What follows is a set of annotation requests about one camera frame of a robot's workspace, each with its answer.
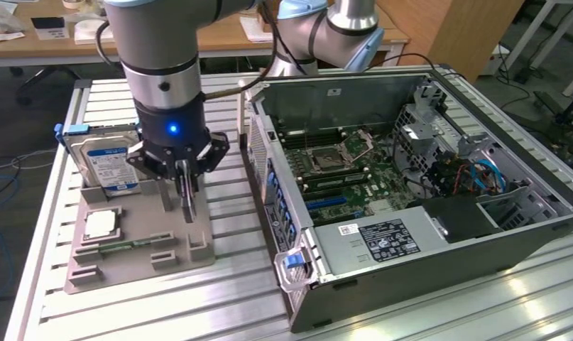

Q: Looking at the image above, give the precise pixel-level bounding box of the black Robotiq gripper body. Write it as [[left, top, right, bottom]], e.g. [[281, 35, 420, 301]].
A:
[[133, 92, 213, 180]]

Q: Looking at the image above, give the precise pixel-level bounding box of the hard disk blue carrier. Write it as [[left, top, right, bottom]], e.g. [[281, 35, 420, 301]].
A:
[[53, 122, 144, 198]]

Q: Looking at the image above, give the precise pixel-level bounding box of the silver CPU chip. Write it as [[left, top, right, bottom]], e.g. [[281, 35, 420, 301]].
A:
[[84, 210, 120, 239]]

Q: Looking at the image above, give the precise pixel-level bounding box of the CPU socket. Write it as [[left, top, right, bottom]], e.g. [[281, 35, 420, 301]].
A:
[[309, 146, 340, 171]]

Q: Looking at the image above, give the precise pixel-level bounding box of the green RAM stick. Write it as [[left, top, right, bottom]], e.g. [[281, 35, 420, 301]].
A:
[[97, 237, 154, 252], [306, 173, 372, 190]]

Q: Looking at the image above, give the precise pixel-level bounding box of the blue expansion slot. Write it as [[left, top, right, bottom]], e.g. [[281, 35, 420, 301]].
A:
[[304, 197, 349, 211]]

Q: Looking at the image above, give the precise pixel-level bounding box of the grey parts rack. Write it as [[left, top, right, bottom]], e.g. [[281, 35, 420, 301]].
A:
[[62, 175, 217, 296]]

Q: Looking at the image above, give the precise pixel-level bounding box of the metal socket cover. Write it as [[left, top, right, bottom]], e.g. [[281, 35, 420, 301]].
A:
[[340, 129, 376, 161]]

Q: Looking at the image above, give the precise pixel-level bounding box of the green motherboard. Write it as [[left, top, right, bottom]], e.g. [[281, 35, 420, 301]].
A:
[[276, 124, 413, 227]]

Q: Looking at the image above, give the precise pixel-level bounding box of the white flat booklet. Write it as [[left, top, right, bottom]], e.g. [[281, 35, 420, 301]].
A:
[[238, 15, 278, 44]]

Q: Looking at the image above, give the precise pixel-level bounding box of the blue case release latch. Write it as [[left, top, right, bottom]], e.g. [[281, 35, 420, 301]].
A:
[[284, 253, 306, 271]]

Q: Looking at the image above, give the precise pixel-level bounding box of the wooden desk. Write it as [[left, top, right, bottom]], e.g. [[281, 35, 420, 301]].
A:
[[0, 0, 410, 69]]

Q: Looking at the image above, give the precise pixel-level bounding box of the grey power supply unit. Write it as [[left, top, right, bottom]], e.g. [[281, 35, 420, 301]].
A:
[[313, 207, 453, 278]]

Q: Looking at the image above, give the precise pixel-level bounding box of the white box black lid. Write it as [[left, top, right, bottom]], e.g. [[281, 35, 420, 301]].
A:
[[29, 16, 70, 40]]

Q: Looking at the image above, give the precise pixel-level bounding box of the metal disk bay cage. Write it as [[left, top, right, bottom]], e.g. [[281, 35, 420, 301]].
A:
[[392, 104, 458, 179]]

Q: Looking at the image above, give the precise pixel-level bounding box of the clear plastic bag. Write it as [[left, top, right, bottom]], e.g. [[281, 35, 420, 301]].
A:
[[0, 9, 28, 33]]

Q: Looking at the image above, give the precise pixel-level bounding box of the grey open PC case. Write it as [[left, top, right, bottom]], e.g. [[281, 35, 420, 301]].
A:
[[237, 63, 573, 335]]

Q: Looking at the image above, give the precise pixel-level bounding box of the wooden cabinet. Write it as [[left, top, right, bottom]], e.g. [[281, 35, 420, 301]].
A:
[[374, 0, 526, 82]]

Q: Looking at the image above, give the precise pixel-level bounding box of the braided robot cable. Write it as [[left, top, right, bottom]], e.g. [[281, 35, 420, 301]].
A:
[[201, 0, 286, 102]]

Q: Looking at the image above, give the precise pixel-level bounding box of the white box with tape ring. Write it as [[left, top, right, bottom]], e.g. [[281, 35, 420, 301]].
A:
[[72, 19, 110, 45]]

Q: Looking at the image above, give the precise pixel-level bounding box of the black cable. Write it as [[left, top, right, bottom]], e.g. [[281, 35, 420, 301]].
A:
[[374, 52, 468, 82]]

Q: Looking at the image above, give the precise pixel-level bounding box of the orange wire bundle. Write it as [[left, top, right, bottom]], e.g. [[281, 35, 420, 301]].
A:
[[450, 164, 473, 195]]

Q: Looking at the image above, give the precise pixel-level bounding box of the blue SATA wire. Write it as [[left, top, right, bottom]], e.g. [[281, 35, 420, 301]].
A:
[[470, 161, 509, 195]]

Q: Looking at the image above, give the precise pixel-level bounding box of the white desk frame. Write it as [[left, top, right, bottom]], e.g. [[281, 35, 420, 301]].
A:
[[497, 0, 573, 97]]

